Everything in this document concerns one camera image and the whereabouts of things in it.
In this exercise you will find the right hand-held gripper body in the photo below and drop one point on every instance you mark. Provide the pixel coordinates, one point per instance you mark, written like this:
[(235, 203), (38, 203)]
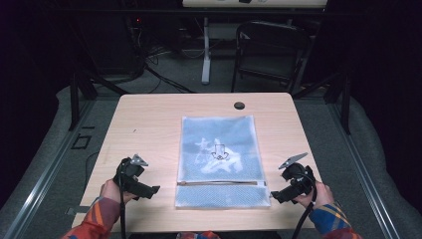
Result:
[(298, 177)]

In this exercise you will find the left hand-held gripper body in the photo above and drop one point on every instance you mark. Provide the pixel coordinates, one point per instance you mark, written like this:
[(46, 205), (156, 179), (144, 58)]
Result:
[(128, 172)]

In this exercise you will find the blue mesh zipper bag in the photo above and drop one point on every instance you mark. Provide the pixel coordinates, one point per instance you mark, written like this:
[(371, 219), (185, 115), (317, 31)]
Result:
[(220, 159)]

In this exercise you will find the person's left hand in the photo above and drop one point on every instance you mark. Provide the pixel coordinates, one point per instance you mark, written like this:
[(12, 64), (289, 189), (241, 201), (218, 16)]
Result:
[(111, 191)]

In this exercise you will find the person's right hand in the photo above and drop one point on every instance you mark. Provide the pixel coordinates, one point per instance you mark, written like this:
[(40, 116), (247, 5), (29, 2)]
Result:
[(318, 195)]

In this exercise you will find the person's clothing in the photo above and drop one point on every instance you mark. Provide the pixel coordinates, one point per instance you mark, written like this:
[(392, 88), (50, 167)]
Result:
[(197, 235)]

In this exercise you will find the black metal stand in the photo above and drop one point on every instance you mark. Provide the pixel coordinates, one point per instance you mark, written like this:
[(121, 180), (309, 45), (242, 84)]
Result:
[(345, 103), (74, 99)]

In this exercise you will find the black folding chair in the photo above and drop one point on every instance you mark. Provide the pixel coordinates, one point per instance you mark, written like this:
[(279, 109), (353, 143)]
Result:
[(270, 53)]

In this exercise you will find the white desk leg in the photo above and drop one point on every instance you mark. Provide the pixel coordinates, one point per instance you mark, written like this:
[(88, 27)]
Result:
[(206, 56)]

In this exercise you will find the white desk top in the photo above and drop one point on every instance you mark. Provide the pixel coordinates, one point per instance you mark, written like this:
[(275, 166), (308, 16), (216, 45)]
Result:
[(255, 3)]

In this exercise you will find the aluminium floor rail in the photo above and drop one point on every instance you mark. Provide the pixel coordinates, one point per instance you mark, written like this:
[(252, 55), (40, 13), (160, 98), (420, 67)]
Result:
[(46, 172), (365, 172)]

